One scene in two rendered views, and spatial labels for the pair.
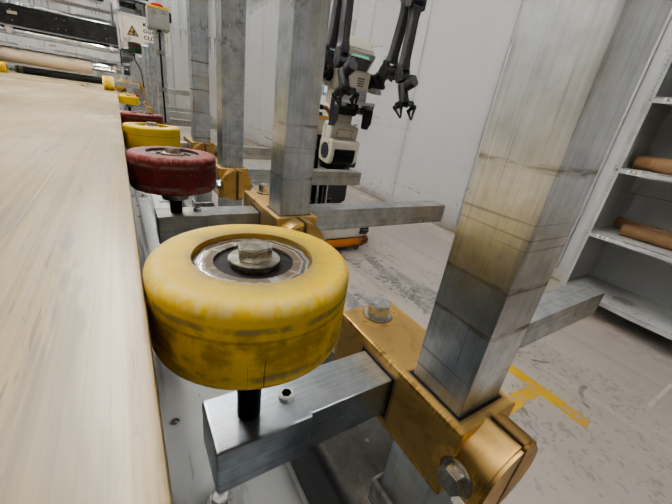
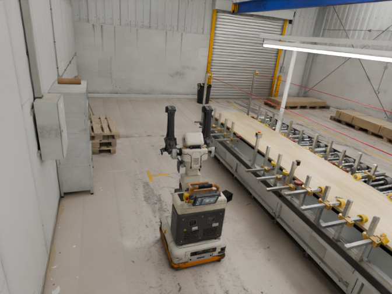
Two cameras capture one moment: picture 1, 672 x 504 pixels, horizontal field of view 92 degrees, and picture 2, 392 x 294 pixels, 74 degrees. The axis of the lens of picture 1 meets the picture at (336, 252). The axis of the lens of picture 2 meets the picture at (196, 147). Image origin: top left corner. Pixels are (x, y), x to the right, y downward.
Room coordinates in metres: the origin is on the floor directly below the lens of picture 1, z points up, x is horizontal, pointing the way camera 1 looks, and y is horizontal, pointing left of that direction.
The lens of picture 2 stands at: (4.88, 0.70, 2.35)
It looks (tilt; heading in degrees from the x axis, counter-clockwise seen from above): 23 degrees down; 193
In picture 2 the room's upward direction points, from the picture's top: 6 degrees clockwise
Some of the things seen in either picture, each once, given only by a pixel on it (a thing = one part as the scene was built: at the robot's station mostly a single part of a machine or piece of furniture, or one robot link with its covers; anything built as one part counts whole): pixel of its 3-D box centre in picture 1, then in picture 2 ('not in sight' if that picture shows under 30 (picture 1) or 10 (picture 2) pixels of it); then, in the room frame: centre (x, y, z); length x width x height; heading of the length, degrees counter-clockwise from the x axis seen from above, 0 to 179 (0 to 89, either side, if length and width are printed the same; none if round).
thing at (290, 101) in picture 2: not in sight; (297, 101); (-6.68, 2.20, 0.23); 2.41 x 0.77 x 0.17; 126
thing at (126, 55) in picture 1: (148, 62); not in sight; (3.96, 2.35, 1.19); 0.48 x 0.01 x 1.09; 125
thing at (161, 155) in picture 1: (176, 203); not in sight; (0.33, 0.18, 0.85); 0.08 x 0.08 x 0.11
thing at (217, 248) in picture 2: not in sight; (203, 251); (2.72, 0.40, 0.23); 0.41 x 0.02 x 0.08; 124
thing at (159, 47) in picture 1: (163, 97); (255, 151); (1.37, 0.77, 0.93); 0.05 x 0.05 x 0.45; 35
